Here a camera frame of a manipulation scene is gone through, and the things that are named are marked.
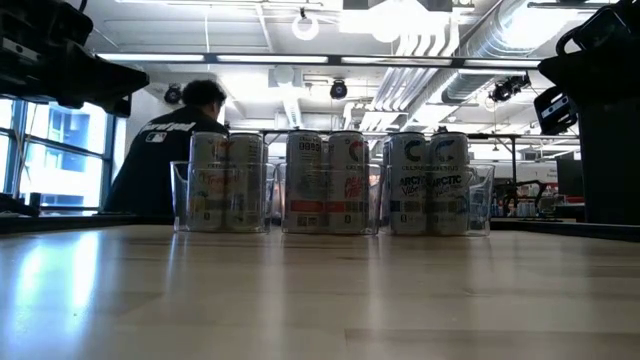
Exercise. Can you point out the person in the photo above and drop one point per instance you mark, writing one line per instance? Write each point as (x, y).
(155, 165)

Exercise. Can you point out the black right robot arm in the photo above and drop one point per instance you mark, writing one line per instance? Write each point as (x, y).
(610, 160)

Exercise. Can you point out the black ceiling rail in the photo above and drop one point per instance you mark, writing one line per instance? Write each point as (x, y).
(565, 5)

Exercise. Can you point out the black monitor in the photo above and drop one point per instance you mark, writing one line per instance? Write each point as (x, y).
(570, 180)

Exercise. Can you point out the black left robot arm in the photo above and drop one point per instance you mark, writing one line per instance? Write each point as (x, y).
(35, 45)

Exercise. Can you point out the clear plastic bin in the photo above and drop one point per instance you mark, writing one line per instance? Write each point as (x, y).
(375, 200)
(482, 200)
(179, 200)

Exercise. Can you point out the black window frame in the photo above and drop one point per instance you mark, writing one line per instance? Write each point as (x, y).
(107, 160)

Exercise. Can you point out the black dome camera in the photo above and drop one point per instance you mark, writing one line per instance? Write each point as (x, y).
(338, 90)
(173, 95)

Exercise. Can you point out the black distant robot arm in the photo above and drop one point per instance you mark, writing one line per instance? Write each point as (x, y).
(525, 187)

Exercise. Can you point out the black overhead frame beam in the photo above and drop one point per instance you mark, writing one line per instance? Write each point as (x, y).
(334, 60)

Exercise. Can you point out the silver ventilation duct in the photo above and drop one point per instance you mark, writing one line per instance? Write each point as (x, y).
(500, 30)

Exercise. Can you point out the black aluminium table frame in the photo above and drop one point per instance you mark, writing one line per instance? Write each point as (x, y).
(565, 229)

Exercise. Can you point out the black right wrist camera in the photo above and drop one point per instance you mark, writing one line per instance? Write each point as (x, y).
(554, 110)

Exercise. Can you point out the Celsius tropical vibe can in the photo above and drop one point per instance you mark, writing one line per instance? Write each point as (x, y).
(245, 190)
(207, 190)

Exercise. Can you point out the black track spotlight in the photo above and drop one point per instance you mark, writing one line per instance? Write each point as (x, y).
(507, 89)

